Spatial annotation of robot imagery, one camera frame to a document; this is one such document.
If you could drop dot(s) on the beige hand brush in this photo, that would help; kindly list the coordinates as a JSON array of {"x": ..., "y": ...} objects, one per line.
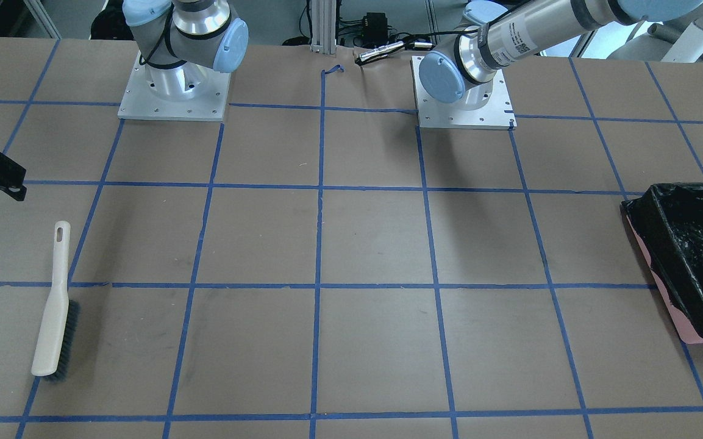
[{"x": 60, "y": 314}]

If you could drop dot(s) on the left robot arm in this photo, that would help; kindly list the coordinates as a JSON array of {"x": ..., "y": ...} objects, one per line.
[{"x": 461, "y": 70}]

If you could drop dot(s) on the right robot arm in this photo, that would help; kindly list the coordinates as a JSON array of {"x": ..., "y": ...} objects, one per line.
[{"x": 187, "y": 51}]

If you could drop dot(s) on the bin with black bag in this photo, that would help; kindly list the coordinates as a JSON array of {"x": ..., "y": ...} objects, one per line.
[{"x": 668, "y": 224}]

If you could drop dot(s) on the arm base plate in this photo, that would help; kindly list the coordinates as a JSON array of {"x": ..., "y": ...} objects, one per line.
[
  {"x": 185, "y": 93},
  {"x": 487, "y": 106}
]

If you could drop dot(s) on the aluminium frame post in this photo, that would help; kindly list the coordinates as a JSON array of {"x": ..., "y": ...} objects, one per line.
[{"x": 323, "y": 27}]

